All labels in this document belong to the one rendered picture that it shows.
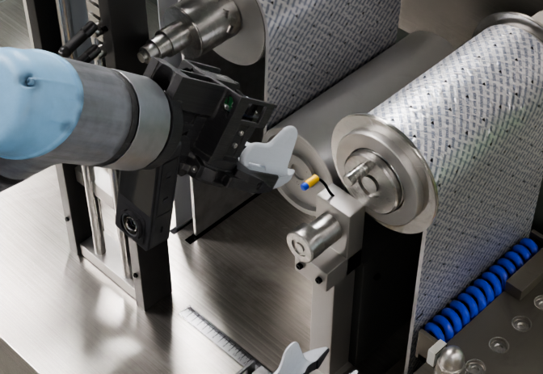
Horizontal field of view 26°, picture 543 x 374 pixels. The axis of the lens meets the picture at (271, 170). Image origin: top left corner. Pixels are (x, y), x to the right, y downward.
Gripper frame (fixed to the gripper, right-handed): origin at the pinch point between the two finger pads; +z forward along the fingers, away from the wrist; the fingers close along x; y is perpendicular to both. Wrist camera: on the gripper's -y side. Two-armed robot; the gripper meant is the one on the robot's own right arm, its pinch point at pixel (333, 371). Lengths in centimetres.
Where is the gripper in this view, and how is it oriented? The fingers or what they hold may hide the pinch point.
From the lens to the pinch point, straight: 129.1
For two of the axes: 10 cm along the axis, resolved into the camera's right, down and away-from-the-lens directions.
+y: 0.0, -7.1, -7.0
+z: 7.0, -5.0, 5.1
